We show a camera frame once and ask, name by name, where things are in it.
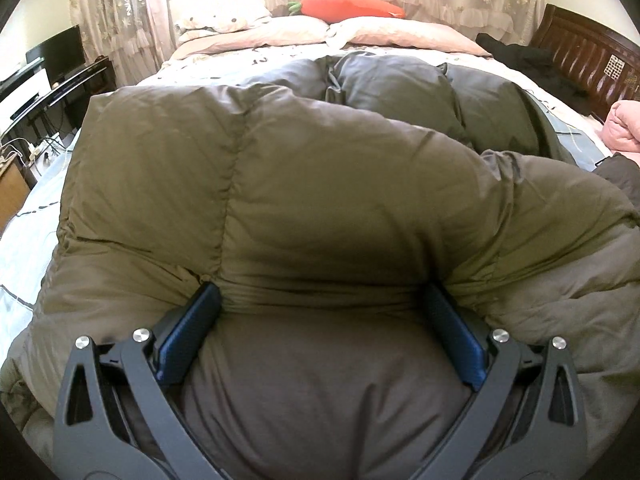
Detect dark wooden headboard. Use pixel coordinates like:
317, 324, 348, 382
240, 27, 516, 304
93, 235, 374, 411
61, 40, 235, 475
530, 4, 640, 120

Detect orange carrot plush pillow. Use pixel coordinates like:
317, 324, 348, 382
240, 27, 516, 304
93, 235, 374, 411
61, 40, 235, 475
288, 0, 406, 24

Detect brown down coat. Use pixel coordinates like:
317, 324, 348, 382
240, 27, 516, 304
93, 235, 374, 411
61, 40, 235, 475
1, 53, 639, 479

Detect pink blanket bundle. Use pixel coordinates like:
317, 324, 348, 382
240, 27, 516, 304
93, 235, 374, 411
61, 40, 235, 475
599, 100, 640, 153

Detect pink folded quilt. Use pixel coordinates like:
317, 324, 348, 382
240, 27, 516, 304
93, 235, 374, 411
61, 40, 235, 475
170, 15, 489, 61

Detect black garment on bed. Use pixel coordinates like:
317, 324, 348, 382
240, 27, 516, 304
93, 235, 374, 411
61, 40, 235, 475
475, 32, 591, 116

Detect white cartoon pillow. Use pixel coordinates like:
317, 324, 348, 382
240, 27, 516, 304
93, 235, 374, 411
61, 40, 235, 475
176, 10, 271, 34

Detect wooden cabinet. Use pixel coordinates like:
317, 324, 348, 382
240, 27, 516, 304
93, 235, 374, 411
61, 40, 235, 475
0, 155, 37, 233

